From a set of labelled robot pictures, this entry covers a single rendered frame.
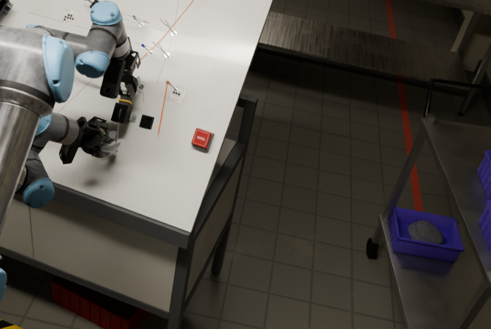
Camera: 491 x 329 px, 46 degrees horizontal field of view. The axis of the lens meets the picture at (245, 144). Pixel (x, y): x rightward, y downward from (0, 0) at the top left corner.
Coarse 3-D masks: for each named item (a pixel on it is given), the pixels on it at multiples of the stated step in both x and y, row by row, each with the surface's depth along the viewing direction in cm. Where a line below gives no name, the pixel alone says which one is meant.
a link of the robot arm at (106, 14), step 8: (96, 8) 146; (104, 8) 146; (112, 8) 146; (96, 16) 144; (104, 16) 144; (112, 16) 145; (120, 16) 147; (96, 24) 146; (104, 24) 145; (112, 24) 146; (120, 24) 148; (112, 32) 146; (120, 32) 149; (120, 40) 152
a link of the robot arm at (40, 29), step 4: (16, 28) 128; (20, 28) 130; (24, 28) 132; (28, 28) 134; (32, 28) 136; (36, 28) 138; (40, 28) 140; (44, 28) 141; (48, 28) 144; (36, 32) 133; (40, 32) 135; (44, 32) 137; (48, 32) 140; (52, 32) 142; (56, 32) 143; (60, 32) 143; (64, 32) 144; (68, 32) 144; (52, 36) 140; (56, 36) 142; (60, 36) 142; (64, 36) 143
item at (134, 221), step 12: (60, 192) 183; (72, 192) 181; (72, 204) 184; (84, 204) 182; (96, 204) 180; (108, 204) 179; (108, 216) 182; (120, 216) 180; (132, 216) 178; (144, 216) 178; (132, 228) 181; (144, 228) 179; (156, 228) 178; (168, 228) 176; (168, 240) 179; (180, 240) 177
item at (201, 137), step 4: (196, 132) 175; (200, 132) 175; (204, 132) 175; (208, 132) 174; (196, 136) 175; (200, 136) 175; (204, 136) 175; (208, 136) 174; (192, 140) 175; (196, 140) 175; (200, 140) 174; (204, 140) 174; (208, 140) 174; (196, 144) 175; (200, 144) 174; (204, 144) 174
